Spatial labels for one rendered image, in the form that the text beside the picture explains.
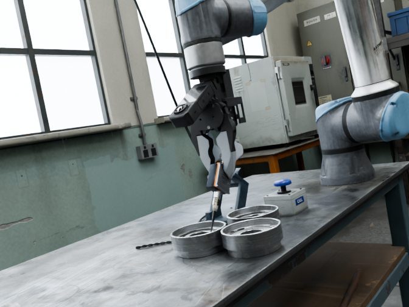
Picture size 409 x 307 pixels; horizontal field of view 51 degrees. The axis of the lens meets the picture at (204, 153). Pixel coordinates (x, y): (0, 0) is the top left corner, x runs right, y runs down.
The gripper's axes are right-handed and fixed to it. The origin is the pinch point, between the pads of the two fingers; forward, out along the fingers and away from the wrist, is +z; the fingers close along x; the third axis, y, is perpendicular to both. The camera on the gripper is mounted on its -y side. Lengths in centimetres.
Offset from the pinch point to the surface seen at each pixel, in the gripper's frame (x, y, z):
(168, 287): -2.2, -21.7, 13.1
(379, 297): -13, 40, 41
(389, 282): -14, 49, 41
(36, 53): 161, 77, -66
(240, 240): -8.4, -9.8, 9.9
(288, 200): -4.8, 16.9, 9.8
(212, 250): -0.9, -7.8, 12.3
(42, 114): 161, 73, -32
